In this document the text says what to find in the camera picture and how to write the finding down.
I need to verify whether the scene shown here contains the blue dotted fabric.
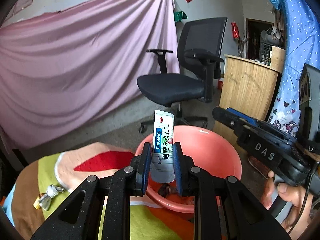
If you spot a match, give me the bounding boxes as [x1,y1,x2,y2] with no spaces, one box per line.
[268,0,319,137]

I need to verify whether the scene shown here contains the green wall basket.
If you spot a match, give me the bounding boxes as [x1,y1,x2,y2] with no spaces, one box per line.
[174,11,188,23]

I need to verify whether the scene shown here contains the red hanging ornament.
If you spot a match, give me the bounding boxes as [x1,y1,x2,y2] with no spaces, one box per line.
[231,22,240,39]

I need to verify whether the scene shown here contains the pink plastic basin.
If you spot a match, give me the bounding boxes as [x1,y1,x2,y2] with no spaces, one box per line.
[146,126,242,214]

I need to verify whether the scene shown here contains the black office chair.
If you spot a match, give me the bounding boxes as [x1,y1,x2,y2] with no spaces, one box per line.
[137,17,227,128]

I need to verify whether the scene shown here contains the wooden cabinet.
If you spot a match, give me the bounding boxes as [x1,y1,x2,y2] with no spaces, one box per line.
[213,54,286,140]

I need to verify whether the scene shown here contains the pink hanging sheet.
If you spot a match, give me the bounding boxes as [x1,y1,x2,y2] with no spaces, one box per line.
[1,0,180,150]

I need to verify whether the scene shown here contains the colourful patchwork blanket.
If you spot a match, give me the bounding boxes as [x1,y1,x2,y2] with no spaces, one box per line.
[3,142,194,239]

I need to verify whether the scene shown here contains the person's right hand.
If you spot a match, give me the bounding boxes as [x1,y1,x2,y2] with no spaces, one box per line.
[260,171,319,239]

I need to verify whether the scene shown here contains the white medicine sachet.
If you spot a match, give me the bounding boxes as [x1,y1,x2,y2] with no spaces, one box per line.
[150,110,175,184]

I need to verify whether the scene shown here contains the grey wrapper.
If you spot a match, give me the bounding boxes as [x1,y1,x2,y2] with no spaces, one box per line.
[33,184,65,211]

